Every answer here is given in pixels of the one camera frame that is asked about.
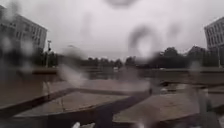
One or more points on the robot's own part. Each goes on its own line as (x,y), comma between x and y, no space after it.
(76,125)

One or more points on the row of dark trees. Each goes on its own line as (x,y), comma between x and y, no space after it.
(173,58)

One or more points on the grey office building with windows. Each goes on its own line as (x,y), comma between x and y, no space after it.
(215,36)

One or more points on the pale multi-storey building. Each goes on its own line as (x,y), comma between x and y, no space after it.
(26,33)

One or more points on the wet paved plaza ground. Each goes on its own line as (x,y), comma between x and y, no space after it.
(86,101)

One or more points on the pole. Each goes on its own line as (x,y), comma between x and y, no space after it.
(49,53)

